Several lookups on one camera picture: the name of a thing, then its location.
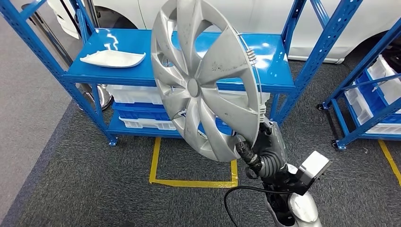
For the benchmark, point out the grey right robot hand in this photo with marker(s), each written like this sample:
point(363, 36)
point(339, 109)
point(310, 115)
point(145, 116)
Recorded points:
point(271, 141)

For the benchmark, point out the silver plastic wheel hubcap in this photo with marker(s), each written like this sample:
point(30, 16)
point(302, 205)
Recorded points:
point(194, 87)

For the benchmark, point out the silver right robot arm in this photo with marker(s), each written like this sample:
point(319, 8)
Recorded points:
point(305, 208)

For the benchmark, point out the blue wheeled shelf rack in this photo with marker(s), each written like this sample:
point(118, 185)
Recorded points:
point(369, 58)

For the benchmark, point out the blue metal shelf rack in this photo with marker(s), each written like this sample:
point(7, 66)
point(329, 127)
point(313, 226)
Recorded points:
point(125, 75)

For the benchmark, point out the white plastic cover part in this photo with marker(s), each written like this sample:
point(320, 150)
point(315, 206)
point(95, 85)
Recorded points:
point(112, 59)

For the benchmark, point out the white car with red stripe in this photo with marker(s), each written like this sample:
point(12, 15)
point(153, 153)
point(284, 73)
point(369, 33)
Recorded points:
point(260, 15)

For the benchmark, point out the chrome stanchion pole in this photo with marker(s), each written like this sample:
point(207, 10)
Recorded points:
point(47, 34)
point(103, 97)

